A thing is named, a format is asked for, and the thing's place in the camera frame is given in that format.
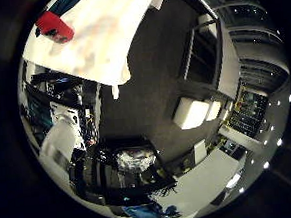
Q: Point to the blue cloth with white stripes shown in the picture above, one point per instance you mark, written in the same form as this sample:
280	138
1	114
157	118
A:
65	1

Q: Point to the large white cube seat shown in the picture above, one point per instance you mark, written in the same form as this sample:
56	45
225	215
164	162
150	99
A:
190	113

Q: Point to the small white cube seat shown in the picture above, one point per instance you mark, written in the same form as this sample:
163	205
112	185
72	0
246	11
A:
213	110

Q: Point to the dark equipment shelf rack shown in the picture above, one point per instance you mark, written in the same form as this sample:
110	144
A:
249	114

